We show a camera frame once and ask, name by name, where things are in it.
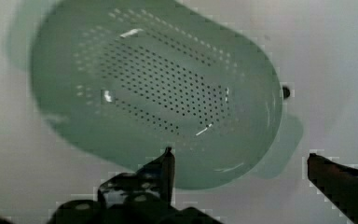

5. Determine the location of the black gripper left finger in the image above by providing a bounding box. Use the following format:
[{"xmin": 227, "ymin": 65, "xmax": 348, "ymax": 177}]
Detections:
[{"xmin": 97, "ymin": 147, "xmax": 175, "ymax": 208}]

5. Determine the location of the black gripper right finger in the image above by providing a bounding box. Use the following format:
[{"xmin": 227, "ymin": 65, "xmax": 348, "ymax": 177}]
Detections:
[{"xmin": 307, "ymin": 153, "xmax": 358, "ymax": 224}]

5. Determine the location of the green plastic strainer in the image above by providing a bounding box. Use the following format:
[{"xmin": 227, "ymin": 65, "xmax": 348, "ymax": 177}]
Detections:
[{"xmin": 7, "ymin": 0, "xmax": 303, "ymax": 190}]

